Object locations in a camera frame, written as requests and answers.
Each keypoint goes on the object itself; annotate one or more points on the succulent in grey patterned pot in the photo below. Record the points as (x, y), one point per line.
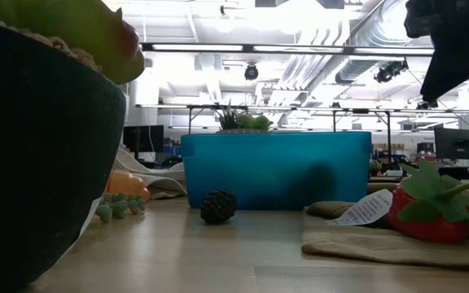
(251, 122)

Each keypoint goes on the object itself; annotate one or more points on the black toy blackberry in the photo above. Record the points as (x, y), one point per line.
(218, 206)

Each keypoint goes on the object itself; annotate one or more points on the black ceiling spotlight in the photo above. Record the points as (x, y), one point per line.
(389, 72)
(426, 105)

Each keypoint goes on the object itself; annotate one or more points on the background folding table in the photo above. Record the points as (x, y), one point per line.
(299, 109)

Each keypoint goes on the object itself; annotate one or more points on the black hanging ceiling camera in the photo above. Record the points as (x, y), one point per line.
(251, 72)

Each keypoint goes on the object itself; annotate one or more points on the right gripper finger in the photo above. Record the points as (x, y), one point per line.
(446, 77)

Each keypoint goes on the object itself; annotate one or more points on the tan burlap cloth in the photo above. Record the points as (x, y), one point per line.
(360, 248)

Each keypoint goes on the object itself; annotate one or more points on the white checked dish towel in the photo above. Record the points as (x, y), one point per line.
(157, 183)

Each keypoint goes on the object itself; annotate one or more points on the succulent plant in black pot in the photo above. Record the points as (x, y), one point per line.
(35, 163)

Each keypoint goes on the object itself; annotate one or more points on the black monitor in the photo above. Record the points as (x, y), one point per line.
(143, 138)
(456, 143)

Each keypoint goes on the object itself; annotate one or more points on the blue plastic tupperware container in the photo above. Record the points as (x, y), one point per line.
(259, 171)

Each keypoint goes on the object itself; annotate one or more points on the red toy strawberry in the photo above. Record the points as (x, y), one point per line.
(430, 228)

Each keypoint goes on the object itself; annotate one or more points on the long ceiling light bar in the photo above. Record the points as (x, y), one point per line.
(283, 49)

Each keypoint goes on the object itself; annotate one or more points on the orange toy fruit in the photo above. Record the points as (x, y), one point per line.
(124, 183)

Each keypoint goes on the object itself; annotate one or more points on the white printed cloth tag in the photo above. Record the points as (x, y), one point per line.
(365, 209)

